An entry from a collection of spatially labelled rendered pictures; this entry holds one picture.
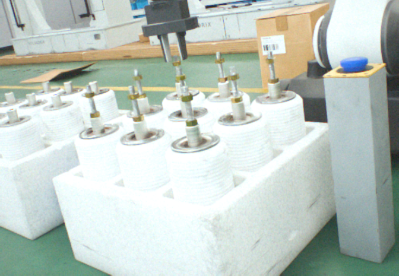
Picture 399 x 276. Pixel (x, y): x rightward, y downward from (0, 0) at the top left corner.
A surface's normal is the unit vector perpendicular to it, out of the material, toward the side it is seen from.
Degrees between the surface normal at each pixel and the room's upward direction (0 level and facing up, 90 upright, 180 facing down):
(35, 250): 0
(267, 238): 90
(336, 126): 90
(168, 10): 90
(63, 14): 90
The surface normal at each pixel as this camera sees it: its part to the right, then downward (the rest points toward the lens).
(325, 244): -0.18, -0.94
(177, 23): -0.32, 0.33
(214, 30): -0.63, 0.33
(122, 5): 0.76, 0.06
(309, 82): -0.57, -0.43
